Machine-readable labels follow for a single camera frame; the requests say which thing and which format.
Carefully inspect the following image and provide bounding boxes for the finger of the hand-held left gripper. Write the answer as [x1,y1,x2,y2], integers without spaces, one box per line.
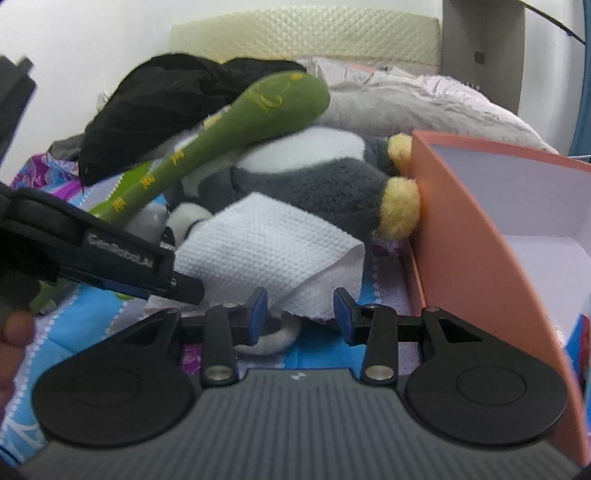
[83,268,205,305]

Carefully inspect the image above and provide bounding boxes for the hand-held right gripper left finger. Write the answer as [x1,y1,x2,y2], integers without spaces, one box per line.
[108,287,269,387]

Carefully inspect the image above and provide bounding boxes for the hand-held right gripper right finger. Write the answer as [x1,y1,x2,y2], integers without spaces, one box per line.
[333,287,485,385]

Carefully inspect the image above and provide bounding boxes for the white tissue paper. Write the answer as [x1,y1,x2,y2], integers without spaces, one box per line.
[148,193,365,321]

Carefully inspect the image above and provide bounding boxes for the orange cardboard box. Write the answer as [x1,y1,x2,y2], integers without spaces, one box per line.
[399,129,591,467]

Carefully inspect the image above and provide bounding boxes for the blue plastic packet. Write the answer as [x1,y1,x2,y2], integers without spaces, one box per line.
[561,314,591,393]

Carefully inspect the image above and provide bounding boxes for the person's left hand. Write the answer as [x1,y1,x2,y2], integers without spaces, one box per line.
[0,311,37,407]

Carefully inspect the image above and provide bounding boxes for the white plush toy black band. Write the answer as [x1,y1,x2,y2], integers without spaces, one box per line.
[164,202,215,252]

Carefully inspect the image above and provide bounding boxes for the colourful floral bedsheet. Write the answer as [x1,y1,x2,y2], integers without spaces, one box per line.
[0,152,416,462]

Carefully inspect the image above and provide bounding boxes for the grey penguin plush toy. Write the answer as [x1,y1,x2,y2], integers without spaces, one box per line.
[143,124,422,250]

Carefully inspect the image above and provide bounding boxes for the black jacket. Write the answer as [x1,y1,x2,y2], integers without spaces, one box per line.
[76,53,308,188]

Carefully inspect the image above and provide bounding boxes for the green plush massage hammer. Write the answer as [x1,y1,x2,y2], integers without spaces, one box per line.
[88,71,332,229]

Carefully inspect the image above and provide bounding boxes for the pale grey pink duvet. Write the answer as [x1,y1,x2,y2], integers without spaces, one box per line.
[295,58,559,155]

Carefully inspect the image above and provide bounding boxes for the cream quilted headboard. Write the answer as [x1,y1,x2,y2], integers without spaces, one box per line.
[168,8,441,77]

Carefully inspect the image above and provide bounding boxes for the blue curtain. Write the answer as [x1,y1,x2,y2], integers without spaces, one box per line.
[568,104,591,160]

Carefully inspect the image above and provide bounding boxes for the grey wardrobe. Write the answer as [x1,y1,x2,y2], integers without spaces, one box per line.
[441,0,591,125]

